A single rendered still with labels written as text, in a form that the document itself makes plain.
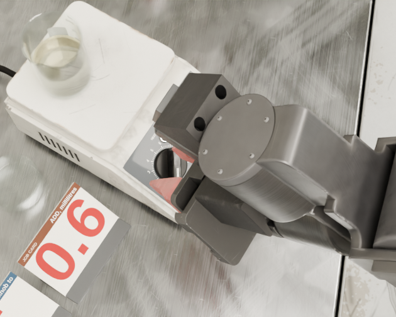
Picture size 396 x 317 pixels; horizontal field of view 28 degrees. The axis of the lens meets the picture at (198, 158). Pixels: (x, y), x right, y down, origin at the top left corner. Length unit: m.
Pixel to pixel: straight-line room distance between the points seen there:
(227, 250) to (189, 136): 0.12
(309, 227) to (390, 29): 0.41
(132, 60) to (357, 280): 0.29
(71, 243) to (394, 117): 0.34
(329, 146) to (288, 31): 0.42
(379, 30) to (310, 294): 0.29
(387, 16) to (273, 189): 0.46
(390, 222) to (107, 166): 0.34
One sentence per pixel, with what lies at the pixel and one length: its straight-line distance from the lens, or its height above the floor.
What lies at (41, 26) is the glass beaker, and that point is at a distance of 0.71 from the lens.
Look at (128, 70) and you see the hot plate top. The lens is 0.74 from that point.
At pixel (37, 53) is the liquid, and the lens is 0.72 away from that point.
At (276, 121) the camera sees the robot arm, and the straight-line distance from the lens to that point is 0.44.
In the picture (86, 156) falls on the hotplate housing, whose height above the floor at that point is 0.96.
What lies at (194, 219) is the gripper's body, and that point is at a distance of 0.55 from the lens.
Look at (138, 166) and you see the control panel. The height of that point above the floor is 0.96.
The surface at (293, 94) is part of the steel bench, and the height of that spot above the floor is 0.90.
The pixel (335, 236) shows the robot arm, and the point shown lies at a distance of 0.50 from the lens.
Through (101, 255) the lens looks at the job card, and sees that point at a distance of 0.76.
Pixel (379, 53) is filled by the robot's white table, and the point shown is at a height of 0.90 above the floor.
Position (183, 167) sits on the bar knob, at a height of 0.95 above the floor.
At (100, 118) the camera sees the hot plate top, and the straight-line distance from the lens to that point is 0.72.
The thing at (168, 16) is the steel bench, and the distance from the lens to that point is 0.86.
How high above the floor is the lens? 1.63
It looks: 68 degrees down
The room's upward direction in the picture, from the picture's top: 5 degrees counter-clockwise
